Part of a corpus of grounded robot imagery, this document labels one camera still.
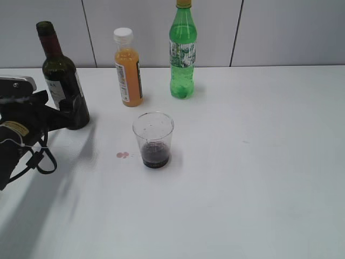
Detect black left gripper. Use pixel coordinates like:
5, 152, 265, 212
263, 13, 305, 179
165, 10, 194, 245
1, 76, 86, 151

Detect dark red wine bottle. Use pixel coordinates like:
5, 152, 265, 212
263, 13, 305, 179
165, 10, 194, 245
36, 21, 89, 130

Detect transparent plastic cup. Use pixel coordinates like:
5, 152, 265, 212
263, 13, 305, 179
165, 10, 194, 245
132, 111, 175, 169

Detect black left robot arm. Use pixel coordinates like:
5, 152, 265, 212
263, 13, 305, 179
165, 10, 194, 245
1, 75, 81, 189

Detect spilled red wine drops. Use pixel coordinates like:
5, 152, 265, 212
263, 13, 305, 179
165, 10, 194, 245
116, 152, 129, 159

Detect orange juice bottle white cap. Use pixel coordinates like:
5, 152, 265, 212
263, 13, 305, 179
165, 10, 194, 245
113, 27, 143, 108

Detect green soda bottle yellow cap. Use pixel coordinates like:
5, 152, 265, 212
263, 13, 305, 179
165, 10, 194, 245
169, 1, 197, 99

